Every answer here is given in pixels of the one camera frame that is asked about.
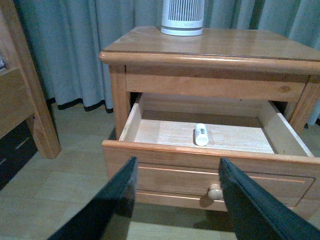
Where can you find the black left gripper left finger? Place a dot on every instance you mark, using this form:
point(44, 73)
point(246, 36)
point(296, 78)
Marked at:
point(108, 215)

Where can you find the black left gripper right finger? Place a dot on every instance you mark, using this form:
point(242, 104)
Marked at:
point(257, 215)

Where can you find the white medicine bottle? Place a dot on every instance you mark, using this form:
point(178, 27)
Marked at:
point(201, 135)

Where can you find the wooden drawer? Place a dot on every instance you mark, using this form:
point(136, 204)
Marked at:
point(174, 171)

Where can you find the wooden nightstand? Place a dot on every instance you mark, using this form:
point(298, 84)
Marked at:
point(230, 63)

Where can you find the grey curtain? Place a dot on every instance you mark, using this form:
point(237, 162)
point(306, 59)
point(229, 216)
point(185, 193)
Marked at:
point(65, 37)

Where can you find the white cylindrical air purifier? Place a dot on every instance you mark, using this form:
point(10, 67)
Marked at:
point(182, 17)

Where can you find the wooden bed frame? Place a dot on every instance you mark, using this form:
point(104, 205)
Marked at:
point(21, 95)

